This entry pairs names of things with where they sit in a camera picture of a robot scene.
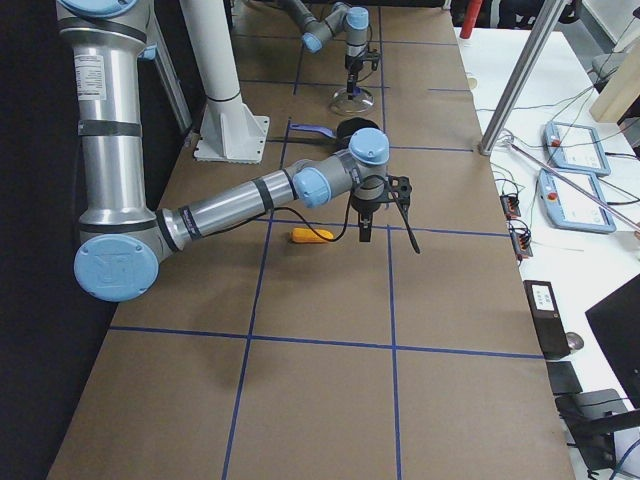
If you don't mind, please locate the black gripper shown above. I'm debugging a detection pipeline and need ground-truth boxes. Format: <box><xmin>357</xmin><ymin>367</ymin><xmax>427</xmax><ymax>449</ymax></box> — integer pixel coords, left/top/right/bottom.
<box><xmin>350</xmin><ymin>190</ymin><xmax>389</xmax><ymax>242</ymax></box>
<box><xmin>344</xmin><ymin>56</ymin><xmax>364</xmax><ymax>96</ymax></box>

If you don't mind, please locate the glass pot lid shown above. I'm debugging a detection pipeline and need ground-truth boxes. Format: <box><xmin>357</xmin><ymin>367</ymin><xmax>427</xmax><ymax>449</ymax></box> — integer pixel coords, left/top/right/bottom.
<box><xmin>329</xmin><ymin>88</ymin><xmax>375</xmax><ymax>116</ymax></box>

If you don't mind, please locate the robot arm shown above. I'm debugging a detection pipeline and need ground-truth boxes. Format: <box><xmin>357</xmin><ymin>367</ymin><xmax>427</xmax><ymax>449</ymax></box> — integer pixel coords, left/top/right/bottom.
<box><xmin>276</xmin><ymin>0</ymin><xmax>380</xmax><ymax>101</ymax></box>
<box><xmin>56</xmin><ymin>1</ymin><xmax>394</xmax><ymax>302</ymax></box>

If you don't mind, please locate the yellow corn cob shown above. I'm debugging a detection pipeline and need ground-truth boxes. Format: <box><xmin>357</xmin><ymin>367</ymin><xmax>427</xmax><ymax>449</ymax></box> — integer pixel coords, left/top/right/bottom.
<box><xmin>290</xmin><ymin>227</ymin><xmax>335</xmax><ymax>244</ymax></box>

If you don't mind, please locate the red cylinder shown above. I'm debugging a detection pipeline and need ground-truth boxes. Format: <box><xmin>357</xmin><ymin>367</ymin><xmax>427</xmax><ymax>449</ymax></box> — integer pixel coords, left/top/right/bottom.
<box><xmin>459</xmin><ymin>0</ymin><xmax>483</xmax><ymax>40</ymax></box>

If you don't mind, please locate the upper orange connector block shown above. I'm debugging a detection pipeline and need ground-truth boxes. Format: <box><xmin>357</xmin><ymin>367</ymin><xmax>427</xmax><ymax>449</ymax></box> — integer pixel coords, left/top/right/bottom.
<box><xmin>500</xmin><ymin>193</ymin><xmax>521</xmax><ymax>219</ymax></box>

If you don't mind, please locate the orange connector block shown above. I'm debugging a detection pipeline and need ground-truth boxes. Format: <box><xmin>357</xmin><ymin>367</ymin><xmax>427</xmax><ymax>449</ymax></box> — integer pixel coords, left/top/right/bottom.
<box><xmin>507</xmin><ymin>219</ymin><xmax>533</xmax><ymax>261</ymax></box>
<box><xmin>500</xmin><ymin>193</ymin><xmax>521</xmax><ymax>219</ymax></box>

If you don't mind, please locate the lower orange connector block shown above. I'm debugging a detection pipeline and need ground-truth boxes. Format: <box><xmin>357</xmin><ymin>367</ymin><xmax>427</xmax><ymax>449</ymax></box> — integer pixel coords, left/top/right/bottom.
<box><xmin>507</xmin><ymin>219</ymin><xmax>533</xmax><ymax>261</ymax></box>

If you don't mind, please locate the diagonal metal rod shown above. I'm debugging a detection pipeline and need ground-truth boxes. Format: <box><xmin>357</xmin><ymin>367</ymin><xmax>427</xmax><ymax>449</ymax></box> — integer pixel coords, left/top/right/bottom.
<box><xmin>502</xmin><ymin>140</ymin><xmax>639</xmax><ymax>232</ymax></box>

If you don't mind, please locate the black power box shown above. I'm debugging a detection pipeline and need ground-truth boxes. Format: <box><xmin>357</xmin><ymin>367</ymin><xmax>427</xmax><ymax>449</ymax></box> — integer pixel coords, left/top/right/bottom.
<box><xmin>523</xmin><ymin>280</ymin><xmax>570</xmax><ymax>360</ymax></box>

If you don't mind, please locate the lower teach pendant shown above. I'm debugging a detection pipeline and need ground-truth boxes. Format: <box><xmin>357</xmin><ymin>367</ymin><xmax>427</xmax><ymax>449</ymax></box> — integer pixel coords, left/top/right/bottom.
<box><xmin>538</xmin><ymin>170</ymin><xmax>616</xmax><ymax>234</ymax></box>

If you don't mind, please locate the teach pendant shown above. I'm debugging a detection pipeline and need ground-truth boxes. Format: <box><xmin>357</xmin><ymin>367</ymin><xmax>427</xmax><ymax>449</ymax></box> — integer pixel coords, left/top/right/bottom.
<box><xmin>538</xmin><ymin>170</ymin><xmax>616</xmax><ymax>234</ymax></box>
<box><xmin>543</xmin><ymin>121</ymin><xmax>611</xmax><ymax>177</ymax></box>

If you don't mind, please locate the upper teach pendant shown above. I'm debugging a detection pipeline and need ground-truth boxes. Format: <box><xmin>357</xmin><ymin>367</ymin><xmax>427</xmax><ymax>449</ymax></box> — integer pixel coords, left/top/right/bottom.
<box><xmin>543</xmin><ymin>121</ymin><xmax>611</xmax><ymax>177</ymax></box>

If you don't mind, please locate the black monitor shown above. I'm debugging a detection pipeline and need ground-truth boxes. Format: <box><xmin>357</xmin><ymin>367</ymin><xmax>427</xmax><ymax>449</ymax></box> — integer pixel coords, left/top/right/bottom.
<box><xmin>586</xmin><ymin>280</ymin><xmax>640</xmax><ymax>407</ymax></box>

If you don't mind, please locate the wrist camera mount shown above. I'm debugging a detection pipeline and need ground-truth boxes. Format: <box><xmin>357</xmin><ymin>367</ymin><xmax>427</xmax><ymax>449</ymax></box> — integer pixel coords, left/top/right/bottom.
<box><xmin>361</xmin><ymin>49</ymin><xmax>381</xmax><ymax>71</ymax></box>
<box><xmin>386</xmin><ymin>175</ymin><xmax>412</xmax><ymax>210</ymax></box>

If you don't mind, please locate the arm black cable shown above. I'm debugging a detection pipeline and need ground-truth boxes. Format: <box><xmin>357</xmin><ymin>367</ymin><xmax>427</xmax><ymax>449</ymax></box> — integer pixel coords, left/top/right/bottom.
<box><xmin>269</xmin><ymin>174</ymin><xmax>422</xmax><ymax>255</ymax></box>

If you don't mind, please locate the blue saucepan with handle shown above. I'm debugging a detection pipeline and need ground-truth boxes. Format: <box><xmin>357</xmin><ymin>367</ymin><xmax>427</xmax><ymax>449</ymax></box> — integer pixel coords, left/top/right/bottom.
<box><xmin>288</xmin><ymin>117</ymin><xmax>379</xmax><ymax>150</ymax></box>

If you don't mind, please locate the white pillar mount base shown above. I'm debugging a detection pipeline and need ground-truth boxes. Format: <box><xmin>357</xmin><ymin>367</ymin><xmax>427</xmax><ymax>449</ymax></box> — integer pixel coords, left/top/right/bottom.
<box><xmin>194</xmin><ymin>96</ymin><xmax>270</xmax><ymax>164</ymax></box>

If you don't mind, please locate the aluminium frame post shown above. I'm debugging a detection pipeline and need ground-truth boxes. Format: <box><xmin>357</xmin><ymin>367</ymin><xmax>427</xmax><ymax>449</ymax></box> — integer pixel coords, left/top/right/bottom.
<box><xmin>478</xmin><ymin>0</ymin><xmax>566</xmax><ymax>156</ymax></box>

